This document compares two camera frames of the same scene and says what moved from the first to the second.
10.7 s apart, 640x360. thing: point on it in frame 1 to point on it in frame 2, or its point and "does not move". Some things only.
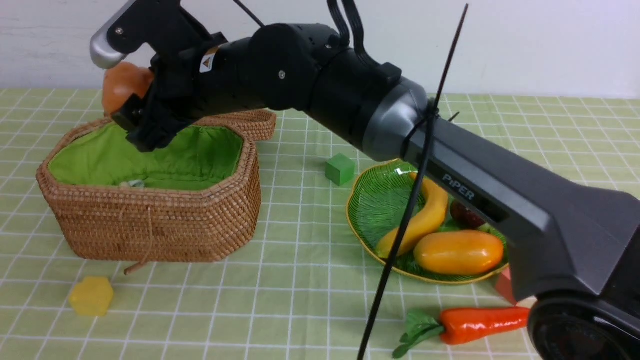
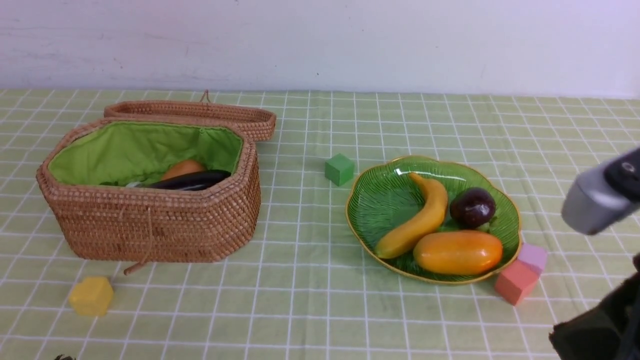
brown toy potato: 121,81 to 181,167
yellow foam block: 92,297 does not move
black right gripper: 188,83 to 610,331
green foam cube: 339,169 does not move
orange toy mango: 459,252 does not move
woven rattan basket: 193,199 does not move
